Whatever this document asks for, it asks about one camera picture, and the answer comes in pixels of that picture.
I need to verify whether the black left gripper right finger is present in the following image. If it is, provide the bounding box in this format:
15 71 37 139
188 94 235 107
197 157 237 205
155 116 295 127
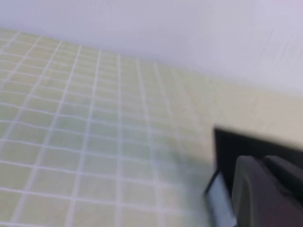
264 155 303 201

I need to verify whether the green white checked tablecloth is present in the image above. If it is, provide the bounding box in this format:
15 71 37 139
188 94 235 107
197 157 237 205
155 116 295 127
0 27 303 227

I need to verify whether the black patterned glasses case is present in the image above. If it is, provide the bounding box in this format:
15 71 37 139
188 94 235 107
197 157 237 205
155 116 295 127
203 127 303 227

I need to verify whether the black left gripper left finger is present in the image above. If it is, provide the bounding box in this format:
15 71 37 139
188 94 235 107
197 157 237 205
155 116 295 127
231 155 303 227

